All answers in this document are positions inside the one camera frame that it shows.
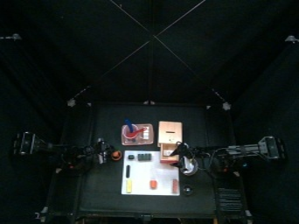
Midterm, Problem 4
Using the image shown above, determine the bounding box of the orange toy carrot top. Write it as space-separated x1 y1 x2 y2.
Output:
109 150 124 161

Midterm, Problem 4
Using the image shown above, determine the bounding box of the wooden drawer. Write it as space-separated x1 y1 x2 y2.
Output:
159 143 181 164

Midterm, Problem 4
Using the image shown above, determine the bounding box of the wooden box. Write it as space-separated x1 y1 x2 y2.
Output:
156 121 183 148

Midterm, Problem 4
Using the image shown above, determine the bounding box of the white cutting board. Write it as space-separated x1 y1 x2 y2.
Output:
120 150 181 197

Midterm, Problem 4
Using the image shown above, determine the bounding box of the red rimmed clear cup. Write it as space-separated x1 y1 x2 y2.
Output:
121 123 140 142

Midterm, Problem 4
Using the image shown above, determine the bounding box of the pink transparent tray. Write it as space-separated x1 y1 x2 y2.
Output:
120 122 155 146

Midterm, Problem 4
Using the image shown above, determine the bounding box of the dark green toy block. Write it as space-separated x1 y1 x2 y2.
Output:
136 153 153 162

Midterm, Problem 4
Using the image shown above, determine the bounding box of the red toy spoon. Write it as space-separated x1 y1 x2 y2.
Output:
126 127 148 138

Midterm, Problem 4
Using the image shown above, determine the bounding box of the blue toy utensil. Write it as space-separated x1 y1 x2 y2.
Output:
124 118 134 133

